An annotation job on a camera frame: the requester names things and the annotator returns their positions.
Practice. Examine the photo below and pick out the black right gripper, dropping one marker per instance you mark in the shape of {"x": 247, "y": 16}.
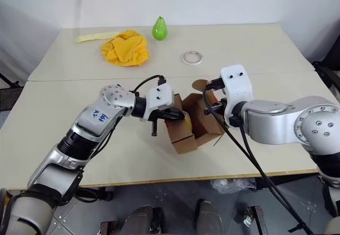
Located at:
{"x": 219, "y": 106}

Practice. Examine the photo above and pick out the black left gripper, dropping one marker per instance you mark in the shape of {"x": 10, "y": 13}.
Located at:
{"x": 154, "y": 125}

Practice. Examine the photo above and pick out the brown cardboard box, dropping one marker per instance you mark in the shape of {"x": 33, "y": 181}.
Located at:
{"x": 202, "y": 123}

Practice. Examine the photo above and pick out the yellow item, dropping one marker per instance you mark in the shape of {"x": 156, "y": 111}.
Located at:
{"x": 188, "y": 122}

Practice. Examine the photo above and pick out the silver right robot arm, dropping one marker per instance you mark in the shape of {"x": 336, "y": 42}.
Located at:
{"x": 279, "y": 121}

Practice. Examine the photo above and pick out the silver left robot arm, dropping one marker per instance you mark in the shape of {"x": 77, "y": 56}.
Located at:
{"x": 87, "y": 126}

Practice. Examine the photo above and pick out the white tape roll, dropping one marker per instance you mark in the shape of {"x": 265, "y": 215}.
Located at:
{"x": 186, "y": 58}

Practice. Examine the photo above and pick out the clear plastic bag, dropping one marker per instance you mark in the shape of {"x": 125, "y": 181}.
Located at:
{"x": 233, "y": 185}

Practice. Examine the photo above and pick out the crumpled yellow cloth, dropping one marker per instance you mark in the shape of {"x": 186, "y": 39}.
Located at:
{"x": 125, "y": 49}

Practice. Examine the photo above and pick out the green pear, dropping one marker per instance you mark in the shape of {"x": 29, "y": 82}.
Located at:
{"x": 160, "y": 30}

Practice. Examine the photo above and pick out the dark rounded shape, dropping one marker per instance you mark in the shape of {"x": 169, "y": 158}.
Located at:
{"x": 143, "y": 219}
{"x": 210, "y": 217}

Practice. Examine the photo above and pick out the black table foot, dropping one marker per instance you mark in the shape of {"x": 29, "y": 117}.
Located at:
{"x": 98, "y": 193}

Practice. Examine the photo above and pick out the pale yellow banana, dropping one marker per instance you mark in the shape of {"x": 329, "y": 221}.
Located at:
{"x": 93, "y": 36}

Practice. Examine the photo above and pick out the black chair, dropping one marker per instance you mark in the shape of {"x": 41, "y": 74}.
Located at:
{"x": 328, "y": 74}

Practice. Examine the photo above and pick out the black metal stand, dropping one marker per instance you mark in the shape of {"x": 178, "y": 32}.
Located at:
{"x": 9, "y": 79}

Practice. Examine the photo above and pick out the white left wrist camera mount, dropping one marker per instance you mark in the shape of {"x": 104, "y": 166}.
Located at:
{"x": 159, "y": 99}

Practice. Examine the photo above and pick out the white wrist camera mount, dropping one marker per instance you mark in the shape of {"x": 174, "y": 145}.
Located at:
{"x": 237, "y": 91}
{"x": 159, "y": 99}

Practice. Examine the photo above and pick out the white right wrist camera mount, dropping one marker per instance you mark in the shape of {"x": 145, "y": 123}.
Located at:
{"x": 237, "y": 91}

